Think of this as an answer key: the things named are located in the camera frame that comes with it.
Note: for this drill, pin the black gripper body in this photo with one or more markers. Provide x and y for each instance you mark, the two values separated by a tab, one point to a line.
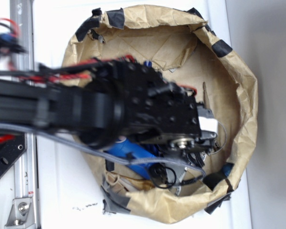
162	113

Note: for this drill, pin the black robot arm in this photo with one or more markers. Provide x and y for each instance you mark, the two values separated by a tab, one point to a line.
103	100

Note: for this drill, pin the blue plastic bottle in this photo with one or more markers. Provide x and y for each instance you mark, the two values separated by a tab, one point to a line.
126	149

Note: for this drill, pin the silver key lower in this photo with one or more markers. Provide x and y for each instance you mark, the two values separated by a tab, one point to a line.
178	176

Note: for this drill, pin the brown paper bag bin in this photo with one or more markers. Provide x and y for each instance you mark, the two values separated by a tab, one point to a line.
182	46

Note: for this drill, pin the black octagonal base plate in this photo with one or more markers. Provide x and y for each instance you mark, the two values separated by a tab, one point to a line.
11	148

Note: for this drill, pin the aluminium extrusion rail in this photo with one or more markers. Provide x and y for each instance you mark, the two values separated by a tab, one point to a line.
25	168

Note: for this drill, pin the metal corner bracket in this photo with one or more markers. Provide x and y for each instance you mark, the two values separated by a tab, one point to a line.
21	214

